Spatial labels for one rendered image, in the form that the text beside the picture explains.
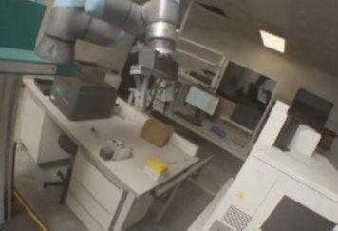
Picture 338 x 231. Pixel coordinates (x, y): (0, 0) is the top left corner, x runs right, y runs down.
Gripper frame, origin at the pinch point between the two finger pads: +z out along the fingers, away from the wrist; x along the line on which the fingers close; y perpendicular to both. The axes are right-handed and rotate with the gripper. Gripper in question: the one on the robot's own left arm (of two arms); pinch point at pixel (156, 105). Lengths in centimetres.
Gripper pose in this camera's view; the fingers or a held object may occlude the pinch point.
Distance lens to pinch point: 56.2
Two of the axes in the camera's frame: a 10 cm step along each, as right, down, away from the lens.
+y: 8.5, 0.3, -5.3
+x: 5.2, 1.3, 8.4
